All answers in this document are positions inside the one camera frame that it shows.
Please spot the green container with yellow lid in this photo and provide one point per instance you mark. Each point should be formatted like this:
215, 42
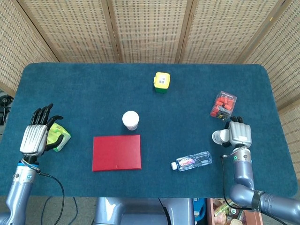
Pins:
161, 82

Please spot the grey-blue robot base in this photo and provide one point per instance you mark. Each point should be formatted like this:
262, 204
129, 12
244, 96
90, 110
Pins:
140, 211

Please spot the clear plastic water bottle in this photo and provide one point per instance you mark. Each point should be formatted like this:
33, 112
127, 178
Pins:
192, 161

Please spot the dark teal table mat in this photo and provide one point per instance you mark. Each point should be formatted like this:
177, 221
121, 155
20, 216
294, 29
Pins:
117, 93

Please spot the blue plastic object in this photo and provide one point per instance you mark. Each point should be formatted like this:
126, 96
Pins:
199, 208

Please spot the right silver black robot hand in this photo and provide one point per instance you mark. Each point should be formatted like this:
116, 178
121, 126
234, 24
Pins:
240, 133

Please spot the clear box of red caps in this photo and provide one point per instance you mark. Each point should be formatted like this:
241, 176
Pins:
223, 104

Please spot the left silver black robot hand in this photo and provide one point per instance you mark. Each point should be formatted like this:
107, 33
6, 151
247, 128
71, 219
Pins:
32, 138

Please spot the black equipment pile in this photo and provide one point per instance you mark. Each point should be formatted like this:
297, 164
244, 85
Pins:
3, 100

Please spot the flat red box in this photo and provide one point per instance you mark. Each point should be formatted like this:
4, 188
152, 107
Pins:
117, 153

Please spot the green tissue pack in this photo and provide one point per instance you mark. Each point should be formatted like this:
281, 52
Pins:
55, 131

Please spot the pink box of clutter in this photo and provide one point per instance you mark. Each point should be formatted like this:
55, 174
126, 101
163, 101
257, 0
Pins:
220, 211

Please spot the single white paper cup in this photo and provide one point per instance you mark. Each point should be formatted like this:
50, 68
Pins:
130, 119

